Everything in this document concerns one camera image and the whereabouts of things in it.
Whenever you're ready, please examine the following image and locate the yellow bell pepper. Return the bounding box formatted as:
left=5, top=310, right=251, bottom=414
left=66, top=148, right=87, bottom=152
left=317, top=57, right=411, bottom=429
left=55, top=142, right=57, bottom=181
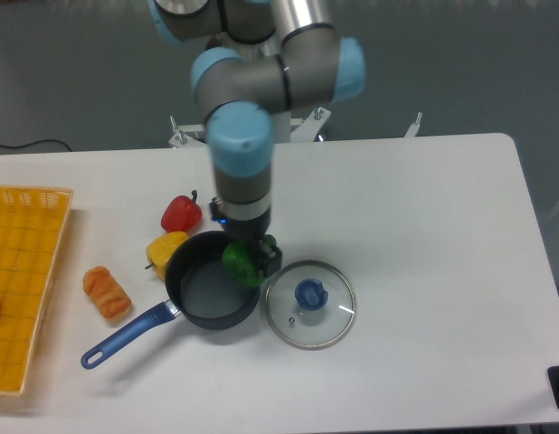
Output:
left=146, top=231, right=189, bottom=281

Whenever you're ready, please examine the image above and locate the black cable on floor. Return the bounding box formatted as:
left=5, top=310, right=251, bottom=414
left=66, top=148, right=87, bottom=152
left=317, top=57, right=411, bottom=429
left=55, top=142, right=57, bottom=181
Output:
left=0, top=138, right=73, bottom=152

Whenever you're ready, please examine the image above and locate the yellow woven basket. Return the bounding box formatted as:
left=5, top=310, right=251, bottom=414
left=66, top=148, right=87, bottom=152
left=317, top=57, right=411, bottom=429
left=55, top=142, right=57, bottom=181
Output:
left=0, top=185, right=73, bottom=396

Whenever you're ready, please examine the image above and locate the black pot blue handle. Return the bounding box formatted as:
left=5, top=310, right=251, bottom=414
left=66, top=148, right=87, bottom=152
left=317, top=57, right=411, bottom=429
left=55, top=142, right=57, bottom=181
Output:
left=81, top=231, right=261, bottom=370

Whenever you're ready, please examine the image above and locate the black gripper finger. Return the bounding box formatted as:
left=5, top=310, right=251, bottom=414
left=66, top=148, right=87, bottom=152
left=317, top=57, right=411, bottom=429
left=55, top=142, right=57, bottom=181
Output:
left=255, top=237, right=282, bottom=277

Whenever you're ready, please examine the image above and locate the green bell pepper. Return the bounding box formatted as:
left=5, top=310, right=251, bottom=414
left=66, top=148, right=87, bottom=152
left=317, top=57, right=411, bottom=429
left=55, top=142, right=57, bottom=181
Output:
left=222, top=241, right=280, bottom=287

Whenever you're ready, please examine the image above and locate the glass lid blue knob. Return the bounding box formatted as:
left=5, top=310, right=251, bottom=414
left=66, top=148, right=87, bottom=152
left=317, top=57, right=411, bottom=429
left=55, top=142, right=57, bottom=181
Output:
left=265, top=259, right=357, bottom=351

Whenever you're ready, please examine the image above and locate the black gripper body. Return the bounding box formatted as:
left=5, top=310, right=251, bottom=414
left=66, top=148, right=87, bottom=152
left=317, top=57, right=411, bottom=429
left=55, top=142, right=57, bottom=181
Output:
left=209, top=195, right=271, bottom=244

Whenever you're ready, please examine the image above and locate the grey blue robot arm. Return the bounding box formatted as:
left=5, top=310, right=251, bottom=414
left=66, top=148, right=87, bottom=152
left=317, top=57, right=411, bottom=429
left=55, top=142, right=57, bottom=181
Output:
left=149, top=1, right=366, bottom=278

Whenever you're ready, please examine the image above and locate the white table bracket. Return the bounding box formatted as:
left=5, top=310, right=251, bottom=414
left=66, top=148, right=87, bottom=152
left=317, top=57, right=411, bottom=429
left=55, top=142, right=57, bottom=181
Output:
left=404, top=111, right=422, bottom=138

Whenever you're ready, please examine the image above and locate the red bell pepper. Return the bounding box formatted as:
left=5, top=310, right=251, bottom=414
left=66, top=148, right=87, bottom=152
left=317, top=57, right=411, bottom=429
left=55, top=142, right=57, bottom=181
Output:
left=160, top=190, right=203, bottom=232

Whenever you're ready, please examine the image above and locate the orange bread loaf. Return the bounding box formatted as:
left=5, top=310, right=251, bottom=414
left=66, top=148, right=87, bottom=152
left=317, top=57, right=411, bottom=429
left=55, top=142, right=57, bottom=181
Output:
left=83, top=266, right=132, bottom=323

